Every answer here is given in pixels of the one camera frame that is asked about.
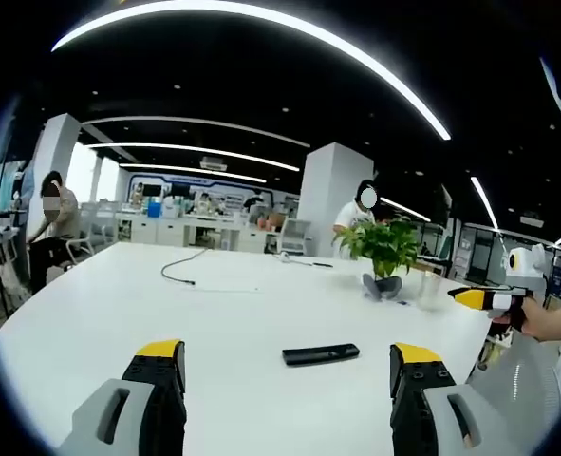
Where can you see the white square pillar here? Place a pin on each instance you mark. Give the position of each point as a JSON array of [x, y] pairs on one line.
[[334, 190], [54, 157]]

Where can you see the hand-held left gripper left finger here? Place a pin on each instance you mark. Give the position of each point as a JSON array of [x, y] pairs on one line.
[[142, 408]]

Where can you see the black office chair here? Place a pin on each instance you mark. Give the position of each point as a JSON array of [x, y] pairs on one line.
[[73, 252]]

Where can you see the clear glass cup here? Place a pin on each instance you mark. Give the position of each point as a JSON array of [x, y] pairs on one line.
[[429, 292]]

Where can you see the grey mesh chair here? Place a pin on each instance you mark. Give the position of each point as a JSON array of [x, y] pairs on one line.
[[522, 380]]

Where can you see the green potted plant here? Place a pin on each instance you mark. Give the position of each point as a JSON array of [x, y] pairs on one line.
[[379, 242]]

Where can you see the grey plant pot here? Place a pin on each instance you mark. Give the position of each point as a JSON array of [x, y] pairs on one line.
[[383, 287]]

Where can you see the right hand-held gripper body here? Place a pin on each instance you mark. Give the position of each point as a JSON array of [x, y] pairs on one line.
[[522, 271]]

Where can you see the black remote control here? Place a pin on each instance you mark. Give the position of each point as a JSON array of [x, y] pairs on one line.
[[320, 354]]

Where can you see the blue bin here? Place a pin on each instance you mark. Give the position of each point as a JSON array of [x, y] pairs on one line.
[[154, 209]]

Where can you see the white cabinet row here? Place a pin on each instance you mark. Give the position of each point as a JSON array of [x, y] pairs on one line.
[[185, 230]]

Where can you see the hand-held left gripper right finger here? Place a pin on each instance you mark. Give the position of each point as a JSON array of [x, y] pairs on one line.
[[417, 408]]

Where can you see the small white object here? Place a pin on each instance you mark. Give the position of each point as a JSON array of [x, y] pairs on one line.
[[285, 257]]

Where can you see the white office chair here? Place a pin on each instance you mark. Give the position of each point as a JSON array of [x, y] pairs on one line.
[[295, 237]]

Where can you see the black pen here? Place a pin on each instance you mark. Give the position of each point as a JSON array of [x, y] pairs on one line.
[[323, 264]]

